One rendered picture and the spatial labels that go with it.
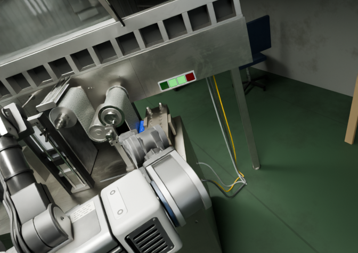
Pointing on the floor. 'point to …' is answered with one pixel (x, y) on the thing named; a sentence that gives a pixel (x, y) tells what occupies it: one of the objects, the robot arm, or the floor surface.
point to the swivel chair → (257, 47)
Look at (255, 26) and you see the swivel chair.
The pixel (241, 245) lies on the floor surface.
